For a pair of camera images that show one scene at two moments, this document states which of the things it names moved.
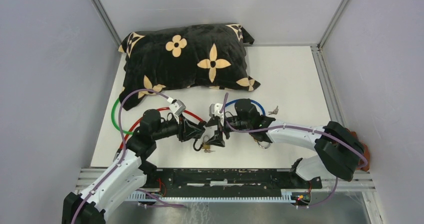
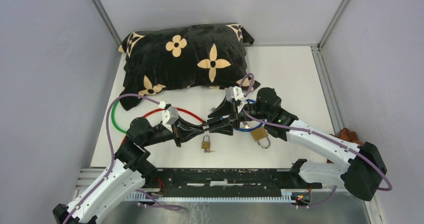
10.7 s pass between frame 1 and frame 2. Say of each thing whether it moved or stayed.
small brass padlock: stayed
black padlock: moved
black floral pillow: stayed
